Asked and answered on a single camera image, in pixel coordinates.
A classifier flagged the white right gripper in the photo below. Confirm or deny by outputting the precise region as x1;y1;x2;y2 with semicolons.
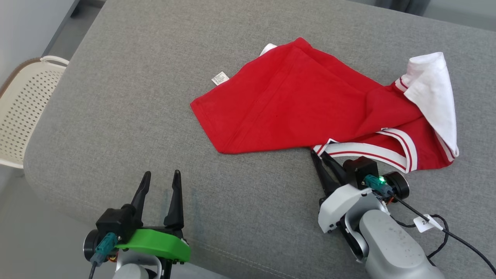
310;149;410;234

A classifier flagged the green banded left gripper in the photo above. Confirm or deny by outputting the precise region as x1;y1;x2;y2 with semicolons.
83;169;191;279

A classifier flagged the red shirt with white trim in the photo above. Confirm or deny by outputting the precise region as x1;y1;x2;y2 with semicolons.
190;37;460;174

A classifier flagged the cream perforated plastic basket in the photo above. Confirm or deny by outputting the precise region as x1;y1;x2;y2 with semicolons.
0;55;70;170

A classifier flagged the teal right camera connector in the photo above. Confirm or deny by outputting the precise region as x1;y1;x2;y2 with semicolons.
364;174;394;199

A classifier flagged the teal camera connector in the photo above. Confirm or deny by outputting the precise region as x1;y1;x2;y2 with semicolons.
364;174;394;199
95;232;118;267

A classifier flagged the teal left camera connector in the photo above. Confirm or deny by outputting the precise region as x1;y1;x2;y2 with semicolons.
95;232;118;267

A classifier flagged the white cable label tag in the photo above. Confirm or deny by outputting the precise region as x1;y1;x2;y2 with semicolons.
413;214;443;233

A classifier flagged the curly black right arm cable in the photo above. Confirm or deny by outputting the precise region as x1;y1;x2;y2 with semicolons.
393;214;451;261

